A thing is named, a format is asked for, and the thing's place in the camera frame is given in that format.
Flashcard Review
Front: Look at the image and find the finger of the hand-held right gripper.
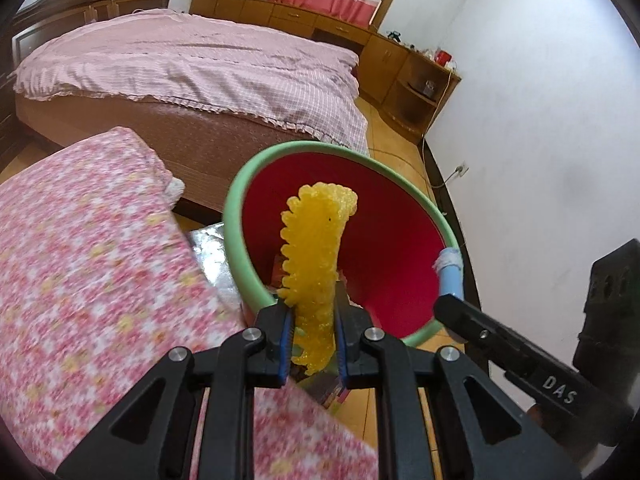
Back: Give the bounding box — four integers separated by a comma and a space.
433, 294, 538, 373

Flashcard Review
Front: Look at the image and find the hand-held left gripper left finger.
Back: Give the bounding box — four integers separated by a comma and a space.
55, 302, 293, 480

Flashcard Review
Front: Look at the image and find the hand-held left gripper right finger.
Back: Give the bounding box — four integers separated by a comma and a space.
334, 290, 583, 480

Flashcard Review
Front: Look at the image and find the light blue paper tube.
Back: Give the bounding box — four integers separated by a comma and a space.
433, 247, 463, 303

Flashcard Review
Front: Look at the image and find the yellow wavy plastic tray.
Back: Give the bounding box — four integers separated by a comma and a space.
276, 184, 360, 377

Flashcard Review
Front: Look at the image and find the red bucket with green rim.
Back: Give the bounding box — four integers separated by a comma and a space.
222, 141, 463, 348

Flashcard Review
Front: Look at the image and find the white fleece padding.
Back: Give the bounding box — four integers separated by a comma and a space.
162, 177, 187, 206

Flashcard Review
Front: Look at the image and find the pink floral bed sheet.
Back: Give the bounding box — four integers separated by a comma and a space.
0, 126, 381, 480

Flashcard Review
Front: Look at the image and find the brown bed base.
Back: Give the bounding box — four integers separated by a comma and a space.
15, 91, 321, 218

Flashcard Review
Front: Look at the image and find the long wooden cabinet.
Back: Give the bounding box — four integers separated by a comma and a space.
190, 0, 463, 146

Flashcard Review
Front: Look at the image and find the pink checked quilt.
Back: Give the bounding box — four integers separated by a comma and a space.
11, 8, 370, 156

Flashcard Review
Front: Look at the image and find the dark wooden nightstand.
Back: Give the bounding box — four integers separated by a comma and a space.
0, 72, 23, 151

